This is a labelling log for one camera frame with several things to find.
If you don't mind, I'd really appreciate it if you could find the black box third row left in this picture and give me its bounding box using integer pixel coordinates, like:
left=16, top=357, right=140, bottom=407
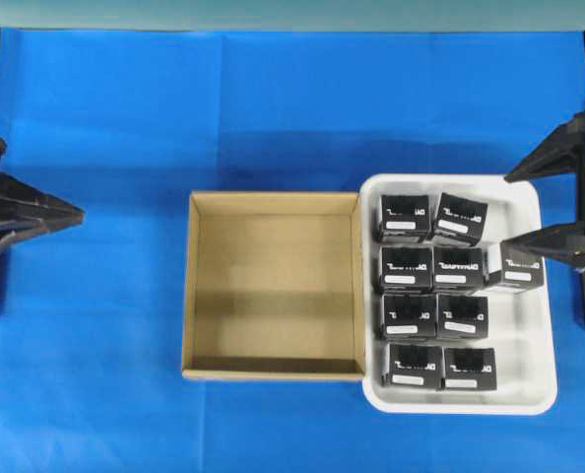
left=380, top=294, right=437, bottom=341

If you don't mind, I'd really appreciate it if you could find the black box bottom row right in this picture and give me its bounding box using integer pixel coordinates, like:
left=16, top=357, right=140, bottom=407
left=443, top=348, right=497, bottom=391

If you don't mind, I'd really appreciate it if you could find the black box third row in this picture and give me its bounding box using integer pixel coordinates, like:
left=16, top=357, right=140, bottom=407
left=380, top=294, right=437, bottom=341
left=436, top=294, right=489, bottom=340

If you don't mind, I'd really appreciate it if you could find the open brown cardboard box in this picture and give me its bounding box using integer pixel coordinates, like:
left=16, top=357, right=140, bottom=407
left=181, top=191, right=365, bottom=381

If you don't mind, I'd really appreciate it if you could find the black small product box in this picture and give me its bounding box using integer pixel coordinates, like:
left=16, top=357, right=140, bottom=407
left=485, top=241, right=545, bottom=294

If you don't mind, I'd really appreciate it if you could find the black box tray top-right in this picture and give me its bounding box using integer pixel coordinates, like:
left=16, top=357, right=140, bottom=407
left=428, top=192, right=488, bottom=246

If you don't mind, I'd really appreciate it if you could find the black box second row right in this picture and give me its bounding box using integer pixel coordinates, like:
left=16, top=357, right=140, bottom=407
left=432, top=246, right=485, bottom=294

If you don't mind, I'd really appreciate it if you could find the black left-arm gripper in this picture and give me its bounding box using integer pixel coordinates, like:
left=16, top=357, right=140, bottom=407
left=0, top=138, right=85, bottom=254

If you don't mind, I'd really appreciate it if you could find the black box bottom row left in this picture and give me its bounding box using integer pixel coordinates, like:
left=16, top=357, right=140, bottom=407
left=381, top=343, right=443, bottom=390

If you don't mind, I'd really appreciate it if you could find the white plastic tray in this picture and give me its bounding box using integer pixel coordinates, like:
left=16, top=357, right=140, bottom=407
left=359, top=173, right=557, bottom=415

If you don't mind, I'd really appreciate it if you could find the black box second row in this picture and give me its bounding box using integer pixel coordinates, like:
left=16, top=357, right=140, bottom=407
left=432, top=246, right=485, bottom=294
left=378, top=246, right=433, bottom=295

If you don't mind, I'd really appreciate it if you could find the black box second row left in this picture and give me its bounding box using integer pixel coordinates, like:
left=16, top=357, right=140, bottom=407
left=378, top=246, right=433, bottom=295

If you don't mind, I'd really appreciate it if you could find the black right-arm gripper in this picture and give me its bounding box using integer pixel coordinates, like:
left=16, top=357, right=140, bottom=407
left=504, top=111, right=585, bottom=268

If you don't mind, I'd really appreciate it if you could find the black box third row right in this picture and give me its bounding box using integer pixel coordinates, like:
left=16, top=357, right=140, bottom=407
left=436, top=294, right=489, bottom=340

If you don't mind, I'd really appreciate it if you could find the black box tray top-left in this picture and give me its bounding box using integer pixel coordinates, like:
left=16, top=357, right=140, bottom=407
left=378, top=194, right=431, bottom=243

